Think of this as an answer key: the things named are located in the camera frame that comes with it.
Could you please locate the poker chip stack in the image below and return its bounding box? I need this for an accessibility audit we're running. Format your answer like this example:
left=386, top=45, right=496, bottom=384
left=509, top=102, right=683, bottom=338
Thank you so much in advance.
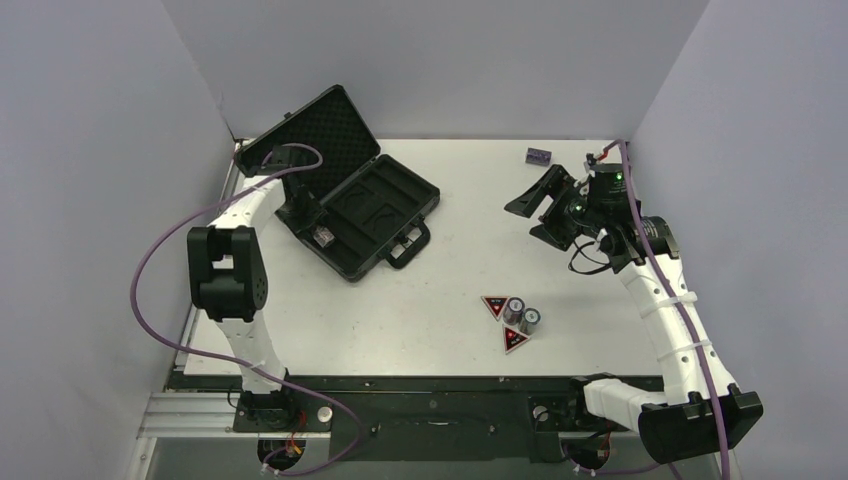
left=518, top=307, right=541, bottom=336
left=312, top=225, right=336, bottom=248
left=501, top=297, right=526, bottom=325

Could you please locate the red triangular button upper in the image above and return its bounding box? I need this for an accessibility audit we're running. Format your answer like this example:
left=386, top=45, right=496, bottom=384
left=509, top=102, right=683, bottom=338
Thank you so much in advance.
left=481, top=296, right=509, bottom=321

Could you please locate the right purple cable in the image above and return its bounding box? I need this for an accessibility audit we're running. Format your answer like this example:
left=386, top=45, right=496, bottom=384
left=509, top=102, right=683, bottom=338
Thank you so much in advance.
left=592, top=137, right=733, bottom=480

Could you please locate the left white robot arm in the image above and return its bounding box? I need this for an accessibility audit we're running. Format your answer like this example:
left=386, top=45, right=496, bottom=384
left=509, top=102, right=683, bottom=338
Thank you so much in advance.
left=187, top=143, right=323, bottom=430

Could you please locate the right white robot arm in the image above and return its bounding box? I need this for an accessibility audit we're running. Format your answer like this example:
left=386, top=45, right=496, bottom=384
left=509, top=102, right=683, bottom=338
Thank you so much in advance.
left=504, top=164, right=764, bottom=464

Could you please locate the red triangular button lower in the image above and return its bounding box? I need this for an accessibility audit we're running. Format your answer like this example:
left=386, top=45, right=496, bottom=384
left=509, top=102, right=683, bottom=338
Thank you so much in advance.
left=502, top=325, right=531, bottom=355

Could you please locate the poker chip stack left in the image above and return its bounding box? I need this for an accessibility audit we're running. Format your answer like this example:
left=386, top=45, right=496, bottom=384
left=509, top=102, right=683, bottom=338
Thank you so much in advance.
left=501, top=297, right=526, bottom=325

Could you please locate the purple playing card box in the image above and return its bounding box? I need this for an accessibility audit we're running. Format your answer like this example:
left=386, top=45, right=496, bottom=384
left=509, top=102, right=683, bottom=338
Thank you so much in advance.
left=525, top=147, right=552, bottom=166

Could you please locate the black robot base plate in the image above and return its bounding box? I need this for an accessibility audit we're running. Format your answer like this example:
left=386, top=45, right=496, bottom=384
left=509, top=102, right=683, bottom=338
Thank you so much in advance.
left=166, top=372, right=635, bottom=470

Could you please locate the red triangular button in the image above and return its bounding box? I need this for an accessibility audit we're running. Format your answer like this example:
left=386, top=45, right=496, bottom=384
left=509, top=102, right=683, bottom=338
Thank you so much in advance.
left=502, top=325, right=531, bottom=355
left=481, top=296, right=509, bottom=321

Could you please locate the poker chip stack back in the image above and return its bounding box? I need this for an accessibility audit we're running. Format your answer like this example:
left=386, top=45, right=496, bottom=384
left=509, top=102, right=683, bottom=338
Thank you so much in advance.
left=312, top=225, right=336, bottom=248

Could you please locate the black foam-lined carrying case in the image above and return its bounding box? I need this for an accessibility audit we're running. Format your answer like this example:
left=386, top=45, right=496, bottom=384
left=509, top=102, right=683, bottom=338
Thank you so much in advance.
left=235, top=85, right=440, bottom=282

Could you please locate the poker chip stack front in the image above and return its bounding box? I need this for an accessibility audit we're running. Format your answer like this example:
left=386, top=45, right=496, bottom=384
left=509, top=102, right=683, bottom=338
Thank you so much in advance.
left=518, top=307, right=541, bottom=336

